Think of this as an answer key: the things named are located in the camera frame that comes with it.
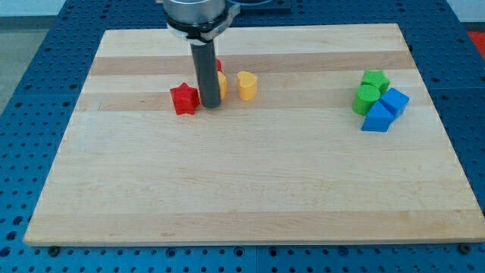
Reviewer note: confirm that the blue triangle block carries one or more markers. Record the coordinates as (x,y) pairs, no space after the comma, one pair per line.
(378,119)

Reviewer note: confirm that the yellow hexagon block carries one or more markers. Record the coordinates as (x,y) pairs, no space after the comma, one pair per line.
(223,84)

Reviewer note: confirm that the red star block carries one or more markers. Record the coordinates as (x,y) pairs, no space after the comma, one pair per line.
(185,99)

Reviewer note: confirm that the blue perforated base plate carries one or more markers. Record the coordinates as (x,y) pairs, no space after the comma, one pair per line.
(34,120)

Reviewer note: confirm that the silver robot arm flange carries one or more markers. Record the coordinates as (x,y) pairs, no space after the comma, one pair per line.
(199,21)

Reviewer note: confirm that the red block behind rod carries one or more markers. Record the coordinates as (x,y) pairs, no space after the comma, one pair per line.
(219,65)

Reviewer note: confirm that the blue cube block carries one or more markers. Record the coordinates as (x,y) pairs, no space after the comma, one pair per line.
(394,101)

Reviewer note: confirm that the green cylinder block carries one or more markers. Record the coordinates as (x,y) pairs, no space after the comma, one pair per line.
(365,97)

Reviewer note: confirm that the wooden board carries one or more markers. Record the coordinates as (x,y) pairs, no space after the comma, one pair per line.
(290,166)

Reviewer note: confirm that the yellow heart block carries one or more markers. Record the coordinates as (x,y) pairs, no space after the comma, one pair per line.
(247,84)

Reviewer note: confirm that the green star block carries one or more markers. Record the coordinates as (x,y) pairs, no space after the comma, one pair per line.
(377,79)

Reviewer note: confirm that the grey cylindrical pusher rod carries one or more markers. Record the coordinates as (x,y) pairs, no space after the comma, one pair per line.
(205,63)

